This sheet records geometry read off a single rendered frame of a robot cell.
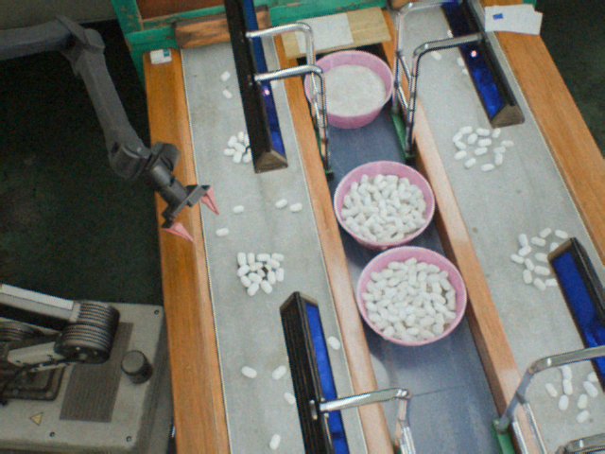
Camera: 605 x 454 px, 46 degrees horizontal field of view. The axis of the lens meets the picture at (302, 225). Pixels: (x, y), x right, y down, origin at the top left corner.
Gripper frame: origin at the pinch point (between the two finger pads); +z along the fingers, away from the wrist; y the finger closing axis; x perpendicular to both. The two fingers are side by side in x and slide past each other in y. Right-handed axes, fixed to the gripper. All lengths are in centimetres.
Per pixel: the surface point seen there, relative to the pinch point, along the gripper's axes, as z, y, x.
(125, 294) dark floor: 34, 4, -102
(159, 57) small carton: -28, -46, -53
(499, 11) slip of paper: 24, -119, 7
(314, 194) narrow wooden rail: 18.2, -30.0, -0.9
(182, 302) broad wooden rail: 12.3, 14.7, -8.0
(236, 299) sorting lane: 20.5, 5.9, -2.0
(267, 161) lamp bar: -6.2, -14.8, 19.2
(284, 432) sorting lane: 40, 27, 21
